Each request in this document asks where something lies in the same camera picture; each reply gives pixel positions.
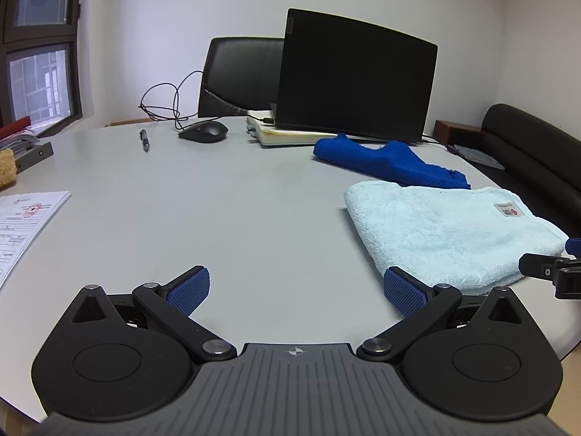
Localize black mouse cable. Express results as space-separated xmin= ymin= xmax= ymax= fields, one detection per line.
xmin=138 ymin=71 xmax=205 ymax=132

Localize tan loofah sponge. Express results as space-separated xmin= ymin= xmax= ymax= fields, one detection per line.
xmin=0 ymin=149 xmax=18 ymax=190

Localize black laptop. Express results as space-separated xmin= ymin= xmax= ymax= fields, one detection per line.
xmin=271 ymin=8 xmax=439 ymax=144

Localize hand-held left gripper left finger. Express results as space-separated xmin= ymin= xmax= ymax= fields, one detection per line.
xmin=70 ymin=265 xmax=237 ymax=365

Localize printed paper sheets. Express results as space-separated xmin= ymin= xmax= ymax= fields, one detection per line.
xmin=0 ymin=191 xmax=72 ymax=289

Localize black computer mouse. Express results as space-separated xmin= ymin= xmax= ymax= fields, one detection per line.
xmin=178 ymin=121 xmax=229 ymax=144

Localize black laptop power cable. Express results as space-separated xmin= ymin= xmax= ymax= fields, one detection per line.
xmin=421 ymin=134 xmax=459 ymax=153

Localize dark framed window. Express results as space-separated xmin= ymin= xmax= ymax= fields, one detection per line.
xmin=0 ymin=0 xmax=85 ymax=139

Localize grey folded cloth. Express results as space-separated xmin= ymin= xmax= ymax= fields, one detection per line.
xmin=454 ymin=144 xmax=505 ymax=171

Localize light blue towel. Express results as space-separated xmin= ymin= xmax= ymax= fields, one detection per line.
xmin=344 ymin=182 xmax=570 ymax=294

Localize dark blue cloth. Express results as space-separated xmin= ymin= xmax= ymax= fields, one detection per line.
xmin=313 ymin=133 xmax=471 ymax=190

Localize stack of file folders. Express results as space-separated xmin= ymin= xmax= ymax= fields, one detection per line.
xmin=0 ymin=116 xmax=54 ymax=174

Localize brown wooden side table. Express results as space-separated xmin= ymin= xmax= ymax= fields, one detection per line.
xmin=432 ymin=120 xmax=486 ymax=146

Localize cream paper notebook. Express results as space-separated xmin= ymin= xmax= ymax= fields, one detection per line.
xmin=246 ymin=110 xmax=339 ymax=148

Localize black leather sofa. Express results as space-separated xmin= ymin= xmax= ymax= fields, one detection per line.
xmin=474 ymin=104 xmax=581 ymax=237

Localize black office chair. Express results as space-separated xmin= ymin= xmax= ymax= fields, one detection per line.
xmin=198 ymin=37 xmax=286 ymax=119

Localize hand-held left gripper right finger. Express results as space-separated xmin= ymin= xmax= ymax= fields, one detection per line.
xmin=356 ymin=267 xmax=525 ymax=365

